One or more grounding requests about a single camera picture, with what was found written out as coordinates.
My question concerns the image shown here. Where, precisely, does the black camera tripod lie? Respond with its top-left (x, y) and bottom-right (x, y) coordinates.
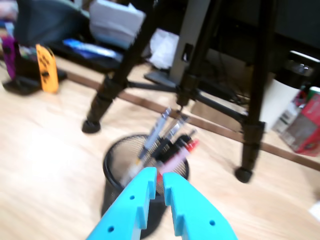
top-left (81, 0), bottom-right (278, 185)

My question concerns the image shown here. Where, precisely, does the crumpled white paper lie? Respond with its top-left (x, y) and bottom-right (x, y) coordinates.
top-left (147, 27), bottom-right (181, 70)

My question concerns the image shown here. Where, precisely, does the black round lid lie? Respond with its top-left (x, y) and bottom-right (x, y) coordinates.
top-left (274, 49), bottom-right (320, 88)

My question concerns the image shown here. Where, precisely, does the black controller stand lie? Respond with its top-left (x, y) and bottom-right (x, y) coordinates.
top-left (2, 42), bottom-right (68, 96)

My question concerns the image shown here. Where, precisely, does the grey monitor stand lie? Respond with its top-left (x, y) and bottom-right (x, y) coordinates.
top-left (144, 0), bottom-right (211, 88)

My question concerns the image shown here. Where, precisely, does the orange game controller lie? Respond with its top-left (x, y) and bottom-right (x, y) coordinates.
top-left (34, 43), bottom-right (60, 94)

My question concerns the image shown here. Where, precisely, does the blue plastic package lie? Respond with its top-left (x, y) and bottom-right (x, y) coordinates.
top-left (62, 38), bottom-right (118, 60)

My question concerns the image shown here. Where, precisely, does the dark grey bag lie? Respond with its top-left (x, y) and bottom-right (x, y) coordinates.
top-left (13, 0), bottom-right (91, 47)

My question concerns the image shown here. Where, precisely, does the black mesh pen holder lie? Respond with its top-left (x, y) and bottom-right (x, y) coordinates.
top-left (101, 133), bottom-right (191, 240)

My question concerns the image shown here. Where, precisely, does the red retractable pen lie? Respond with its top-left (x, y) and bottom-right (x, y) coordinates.
top-left (156, 138), bottom-right (200, 183)

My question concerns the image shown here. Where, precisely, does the white plastic container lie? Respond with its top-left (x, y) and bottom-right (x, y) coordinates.
top-left (259, 78), bottom-right (301, 132)

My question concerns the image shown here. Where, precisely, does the purple game controller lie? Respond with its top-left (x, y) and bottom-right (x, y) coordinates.
top-left (1, 34), bottom-right (21, 79)

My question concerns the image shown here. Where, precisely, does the white paper stack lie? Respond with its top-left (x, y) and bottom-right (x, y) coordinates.
top-left (88, 0), bottom-right (147, 50)

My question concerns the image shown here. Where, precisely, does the red cardboard box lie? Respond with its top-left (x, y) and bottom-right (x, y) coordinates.
top-left (279, 93), bottom-right (320, 158)

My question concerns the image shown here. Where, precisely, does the white green cardboard box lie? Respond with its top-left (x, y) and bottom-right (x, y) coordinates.
top-left (308, 86), bottom-right (320, 101)

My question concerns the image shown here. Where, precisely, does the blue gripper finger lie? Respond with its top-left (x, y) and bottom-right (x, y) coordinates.
top-left (86, 166), bottom-right (158, 240)
top-left (162, 171), bottom-right (239, 240)

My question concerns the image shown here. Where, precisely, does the clear grey grip pen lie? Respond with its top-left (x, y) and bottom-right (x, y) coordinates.
top-left (119, 106), bottom-right (174, 187)

